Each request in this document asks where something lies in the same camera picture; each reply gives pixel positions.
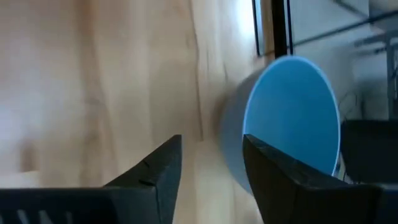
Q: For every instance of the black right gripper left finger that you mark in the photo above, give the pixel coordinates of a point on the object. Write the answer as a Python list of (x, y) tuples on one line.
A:
[(140, 193)]

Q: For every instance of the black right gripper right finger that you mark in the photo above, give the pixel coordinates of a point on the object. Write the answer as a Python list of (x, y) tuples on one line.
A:
[(304, 199)]

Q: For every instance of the black block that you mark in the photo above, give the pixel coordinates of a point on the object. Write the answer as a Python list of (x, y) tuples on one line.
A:
[(370, 149)]

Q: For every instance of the blue bowl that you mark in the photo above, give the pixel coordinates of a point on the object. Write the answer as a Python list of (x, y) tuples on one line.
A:
[(289, 115)]

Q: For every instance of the grey metal frame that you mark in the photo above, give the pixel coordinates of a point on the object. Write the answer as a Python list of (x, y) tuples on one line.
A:
[(391, 77)]

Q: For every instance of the black frame wooden shelf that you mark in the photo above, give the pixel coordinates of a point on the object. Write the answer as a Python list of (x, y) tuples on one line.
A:
[(279, 28)]

